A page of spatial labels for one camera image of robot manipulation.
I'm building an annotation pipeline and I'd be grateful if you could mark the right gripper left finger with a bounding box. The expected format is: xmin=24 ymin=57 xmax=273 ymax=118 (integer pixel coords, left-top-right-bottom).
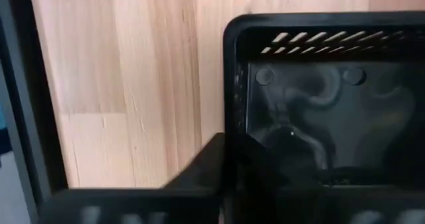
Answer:
xmin=37 ymin=132 xmax=227 ymax=224

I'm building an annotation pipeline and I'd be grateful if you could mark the black plastic slotted basket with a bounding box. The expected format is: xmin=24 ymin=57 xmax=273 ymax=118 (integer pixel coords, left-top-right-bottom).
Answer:
xmin=222 ymin=11 xmax=425 ymax=189

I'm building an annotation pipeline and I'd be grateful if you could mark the grey black table edge rail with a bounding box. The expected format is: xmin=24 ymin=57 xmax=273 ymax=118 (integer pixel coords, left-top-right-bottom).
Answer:
xmin=0 ymin=0 xmax=69 ymax=224

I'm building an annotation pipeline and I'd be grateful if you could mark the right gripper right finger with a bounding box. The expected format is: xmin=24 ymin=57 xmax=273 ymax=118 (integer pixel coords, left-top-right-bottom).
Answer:
xmin=225 ymin=133 xmax=425 ymax=224

